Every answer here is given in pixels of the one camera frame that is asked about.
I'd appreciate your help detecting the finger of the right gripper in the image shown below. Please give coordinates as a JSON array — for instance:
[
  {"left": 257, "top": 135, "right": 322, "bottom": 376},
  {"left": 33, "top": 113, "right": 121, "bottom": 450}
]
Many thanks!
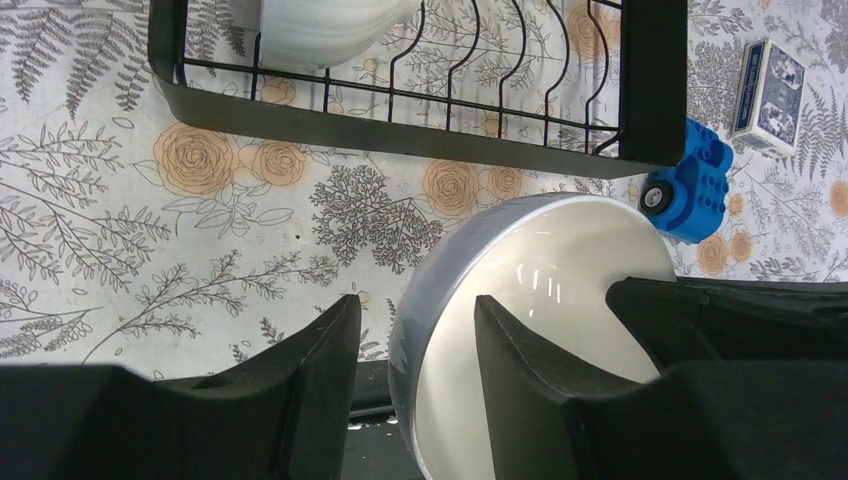
[{"left": 606, "top": 277, "right": 847, "bottom": 371}]

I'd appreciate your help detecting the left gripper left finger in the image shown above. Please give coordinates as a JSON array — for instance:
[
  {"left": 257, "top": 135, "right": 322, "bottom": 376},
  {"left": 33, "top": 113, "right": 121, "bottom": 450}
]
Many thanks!
[{"left": 1, "top": 295, "right": 361, "bottom": 479}]

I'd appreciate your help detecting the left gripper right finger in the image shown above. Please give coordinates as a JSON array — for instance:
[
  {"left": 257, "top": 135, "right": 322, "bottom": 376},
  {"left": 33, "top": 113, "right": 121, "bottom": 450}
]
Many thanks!
[{"left": 474, "top": 295, "right": 847, "bottom": 479}]

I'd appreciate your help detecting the white ribbed bowl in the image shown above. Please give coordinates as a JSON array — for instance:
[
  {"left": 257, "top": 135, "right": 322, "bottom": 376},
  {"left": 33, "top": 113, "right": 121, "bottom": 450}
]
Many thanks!
[
  {"left": 259, "top": 0, "right": 421, "bottom": 72},
  {"left": 388, "top": 192, "right": 675, "bottom": 479}
]

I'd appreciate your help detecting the blue toy truck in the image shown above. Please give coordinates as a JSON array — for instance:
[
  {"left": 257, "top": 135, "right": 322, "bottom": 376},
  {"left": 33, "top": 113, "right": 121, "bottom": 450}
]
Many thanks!
[{"left": 639, "top": 118, "right": 734, "bottom": 244}]

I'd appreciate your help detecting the blue playing card box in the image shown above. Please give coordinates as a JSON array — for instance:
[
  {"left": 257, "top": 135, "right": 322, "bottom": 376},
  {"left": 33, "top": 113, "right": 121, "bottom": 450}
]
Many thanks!
[{"left": 730, "top": 38, "right": 807, "bottom": 158}]

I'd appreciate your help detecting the black wire dish rack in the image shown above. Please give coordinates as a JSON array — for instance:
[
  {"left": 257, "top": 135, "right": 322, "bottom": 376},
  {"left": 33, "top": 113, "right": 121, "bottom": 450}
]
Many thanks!
[{"left": 146, "top": 0, "right": 690, "bottom": 180}]

